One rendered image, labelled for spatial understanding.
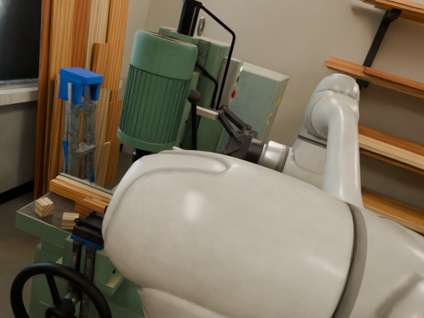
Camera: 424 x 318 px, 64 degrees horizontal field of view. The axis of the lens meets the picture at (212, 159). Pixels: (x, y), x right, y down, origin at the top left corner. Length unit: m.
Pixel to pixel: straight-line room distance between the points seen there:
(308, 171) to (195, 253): 0.60
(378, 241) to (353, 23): 2.96
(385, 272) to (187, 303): 0.15
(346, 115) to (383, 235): 0.43
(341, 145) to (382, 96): 2.61
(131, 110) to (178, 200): 0.73
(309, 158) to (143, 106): 0.45
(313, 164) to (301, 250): 0.58
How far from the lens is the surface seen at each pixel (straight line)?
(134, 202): 0.27
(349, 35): 3.20
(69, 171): 2.01
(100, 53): 2.74
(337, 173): 0.58
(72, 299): 1.03
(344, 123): 0.68
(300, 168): 0.82
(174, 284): 0.27
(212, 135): 1.16
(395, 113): 3.27
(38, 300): 1.35
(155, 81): 0.92
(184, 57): 0.92
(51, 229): 1.15
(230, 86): 1.22
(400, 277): 0.29
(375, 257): 0.28
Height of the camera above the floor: 1.57
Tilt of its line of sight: 21 degrees down
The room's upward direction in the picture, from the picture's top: 17 degrees clockwise
